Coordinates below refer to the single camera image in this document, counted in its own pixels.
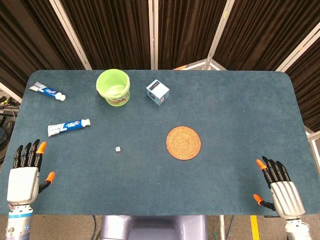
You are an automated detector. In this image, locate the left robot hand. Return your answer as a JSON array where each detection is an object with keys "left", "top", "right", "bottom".
[{"left": 6, "top": 139, "right": 56, "bottom": 206}]

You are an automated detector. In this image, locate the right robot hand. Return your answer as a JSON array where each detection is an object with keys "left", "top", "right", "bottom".
[{"left": 252, "top": 156, "right": 306, "bottom": 220}]

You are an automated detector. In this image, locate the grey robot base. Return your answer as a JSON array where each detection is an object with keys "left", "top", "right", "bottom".
[{"left": 100, "top": 214, "right": 208, "bottom": 240}]

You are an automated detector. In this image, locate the blue white toothpaste tube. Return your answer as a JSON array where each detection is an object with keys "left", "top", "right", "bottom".
[
  {"left": 47, "top": 118, "right": 91, "bottom": 137},
  {"left": 28, "top": 81, "right": 67, "bottom": 102}
]

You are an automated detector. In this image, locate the round woven orange coaster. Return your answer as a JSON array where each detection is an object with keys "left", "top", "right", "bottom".
[{"left": 166, "top": 125, "right": 202, "bottom": 161}]

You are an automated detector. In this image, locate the teal felt table mat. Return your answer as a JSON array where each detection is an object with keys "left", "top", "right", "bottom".
[{"left": 0, "top": 69, "right": 320, "bottom": 216}]

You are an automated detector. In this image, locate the green plastic bucket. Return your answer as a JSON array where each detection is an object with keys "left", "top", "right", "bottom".
[{"left": 96, "top": 68, "right": 131, "bottom": 108}]

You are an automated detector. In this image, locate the light blue cardboard box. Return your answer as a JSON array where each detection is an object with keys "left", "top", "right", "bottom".
[{"left": 145, "top": 79, "right": 170, "bottom": 107}]

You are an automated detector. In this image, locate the dark folding screen partition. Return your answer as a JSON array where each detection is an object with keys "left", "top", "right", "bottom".
[{"left": 0, "top": 0, "right": 320, "bottom": 133}]

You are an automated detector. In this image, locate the black cables bundle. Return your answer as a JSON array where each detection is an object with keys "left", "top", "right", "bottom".
[{"left": 0, "top": 91, "right": 22, "bottom": 153}]

